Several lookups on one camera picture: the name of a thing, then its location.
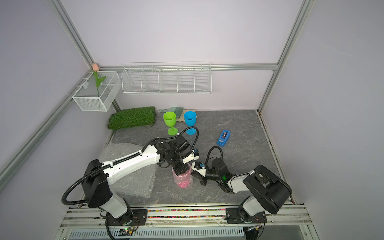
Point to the beige cloth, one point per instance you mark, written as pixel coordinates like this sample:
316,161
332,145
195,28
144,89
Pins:
182,118

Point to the pink plastic wine glass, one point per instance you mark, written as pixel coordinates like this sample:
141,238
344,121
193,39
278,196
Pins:
183,180

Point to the artificial pink tulip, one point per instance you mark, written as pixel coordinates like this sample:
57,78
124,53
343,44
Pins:
98,79

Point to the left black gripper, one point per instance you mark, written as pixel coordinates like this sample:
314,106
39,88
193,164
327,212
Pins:
183,168

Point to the bubble wrap sheet stack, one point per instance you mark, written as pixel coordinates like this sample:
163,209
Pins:
140,183

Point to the green plastic wine glass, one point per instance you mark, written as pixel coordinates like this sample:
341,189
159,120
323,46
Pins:
170,121

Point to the blue plastic wine glass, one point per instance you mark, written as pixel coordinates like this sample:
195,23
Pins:
190,120

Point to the long white wire shelf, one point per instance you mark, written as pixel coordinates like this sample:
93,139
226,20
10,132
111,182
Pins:
165,78

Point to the small white wire basket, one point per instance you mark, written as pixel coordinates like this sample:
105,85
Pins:
86,96

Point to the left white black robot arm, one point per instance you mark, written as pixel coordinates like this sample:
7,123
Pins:
94,190

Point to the blue tape dispenser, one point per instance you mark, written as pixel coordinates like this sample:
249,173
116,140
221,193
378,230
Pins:
224,137

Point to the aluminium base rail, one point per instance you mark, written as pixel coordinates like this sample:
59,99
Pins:
211,221

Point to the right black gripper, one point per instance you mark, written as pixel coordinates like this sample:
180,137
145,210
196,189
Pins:
202,181

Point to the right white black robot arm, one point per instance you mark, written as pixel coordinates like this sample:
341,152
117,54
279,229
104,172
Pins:
268,192

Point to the green artificial grass mat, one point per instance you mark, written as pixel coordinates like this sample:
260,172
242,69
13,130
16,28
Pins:
130,118

